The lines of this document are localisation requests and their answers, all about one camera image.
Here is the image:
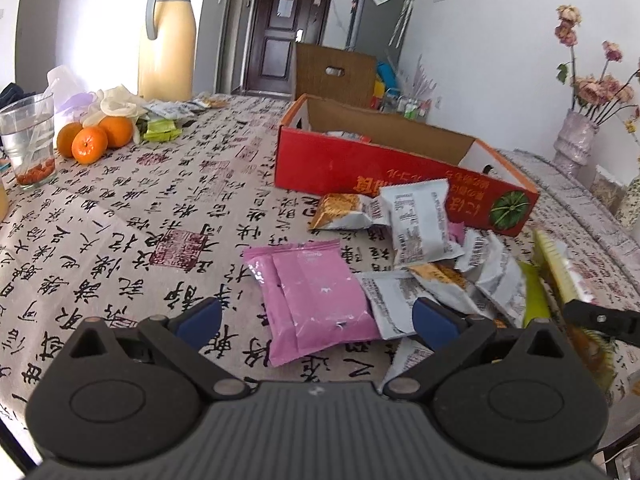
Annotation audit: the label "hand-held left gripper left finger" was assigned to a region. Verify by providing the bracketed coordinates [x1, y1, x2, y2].
[65, 297, 250, 402]

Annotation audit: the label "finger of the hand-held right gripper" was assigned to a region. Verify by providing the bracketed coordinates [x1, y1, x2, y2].
[564, 299, 640, 347]

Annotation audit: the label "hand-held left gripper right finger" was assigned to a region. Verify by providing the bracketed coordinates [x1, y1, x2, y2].
[384, 297, 571, 402]

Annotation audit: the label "yellow snack packet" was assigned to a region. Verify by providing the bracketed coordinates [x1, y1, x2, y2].
[531, 229, 583, 306]

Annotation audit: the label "lime green snack packet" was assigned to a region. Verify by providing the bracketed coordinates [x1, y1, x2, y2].
[520, 260, 551, 331]

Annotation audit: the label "pile of white snack packets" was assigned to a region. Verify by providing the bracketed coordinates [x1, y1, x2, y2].
[361, 179, 528, 396]

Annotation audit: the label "gold orange snack packet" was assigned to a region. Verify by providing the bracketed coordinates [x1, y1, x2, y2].
[307, 192, 388, 232]

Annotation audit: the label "red cardboard box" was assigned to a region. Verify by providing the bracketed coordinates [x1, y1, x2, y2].
[274, 94, 541, 237]

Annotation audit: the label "speckled glass jar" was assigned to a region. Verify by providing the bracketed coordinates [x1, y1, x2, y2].
[615, 175, 640, 231]

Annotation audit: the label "glass jar of oats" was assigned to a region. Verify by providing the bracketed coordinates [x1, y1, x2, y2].
[591, 166, 627, 211]

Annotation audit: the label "pale pink vase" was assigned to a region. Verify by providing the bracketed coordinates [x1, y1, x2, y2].
[552, 108, 601, 176]

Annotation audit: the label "light green snack bar packet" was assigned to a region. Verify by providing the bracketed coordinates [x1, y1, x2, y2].
[142, 117, 183, 142]

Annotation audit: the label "orange fruit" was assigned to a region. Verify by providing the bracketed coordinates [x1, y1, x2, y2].
[71, 127, 109, 165]
[56, 122, 83, 158]
[98, 116, 134, 148]

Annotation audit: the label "heap of small mixed sachets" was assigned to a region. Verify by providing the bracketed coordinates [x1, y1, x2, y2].
[142, 92, 231, 121]

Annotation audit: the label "dried pink roses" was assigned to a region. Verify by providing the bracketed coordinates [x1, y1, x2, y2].
[554, 4, 640, 133]

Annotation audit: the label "pale dried grass bundle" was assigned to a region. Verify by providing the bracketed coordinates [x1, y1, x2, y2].
[400, 55, 438, 106]

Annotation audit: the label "blue plastic bin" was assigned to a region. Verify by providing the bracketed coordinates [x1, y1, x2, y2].
[375, 62, 398, 91]

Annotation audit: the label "clear plastic cup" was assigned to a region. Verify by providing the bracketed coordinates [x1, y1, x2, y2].
[0, 94, 57, 191]

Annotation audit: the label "white tissue pack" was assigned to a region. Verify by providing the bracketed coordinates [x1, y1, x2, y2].
[46, 65, 98, 128]

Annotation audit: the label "wooden chair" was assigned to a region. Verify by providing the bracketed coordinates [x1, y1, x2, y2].
[294, 42, 377, 108]

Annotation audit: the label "yellow thermos jug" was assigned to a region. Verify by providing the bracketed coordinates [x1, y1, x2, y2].
[137, 0, 197, 102]

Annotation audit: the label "dark brown door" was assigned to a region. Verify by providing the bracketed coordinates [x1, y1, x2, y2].
[243, 0, 337, 98]

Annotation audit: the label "dark bag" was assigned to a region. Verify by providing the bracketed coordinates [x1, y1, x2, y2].
[0, 82, 36, 111]

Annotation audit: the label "grey fridge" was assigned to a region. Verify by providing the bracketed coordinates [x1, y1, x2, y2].
[346, 0, 416, 66]

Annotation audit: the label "white striped umbrella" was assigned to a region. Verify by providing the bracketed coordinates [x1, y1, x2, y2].
[389, 0, 417, 48]

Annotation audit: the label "wire trolley rack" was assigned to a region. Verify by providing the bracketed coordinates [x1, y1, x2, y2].
[372, 85, 436, 121]

